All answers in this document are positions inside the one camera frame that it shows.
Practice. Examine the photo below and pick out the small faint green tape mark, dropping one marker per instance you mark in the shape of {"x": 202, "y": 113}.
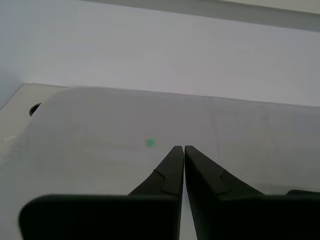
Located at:
{"x": 150, "y": 143}

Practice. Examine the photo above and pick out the black perforated plastic basket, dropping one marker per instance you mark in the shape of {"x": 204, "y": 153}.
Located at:
{"x": 302, "y": 192}

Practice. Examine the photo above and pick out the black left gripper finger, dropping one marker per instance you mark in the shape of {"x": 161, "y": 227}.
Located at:
{"x": 112, "y": 217}
{"x": 250, "y": 217}

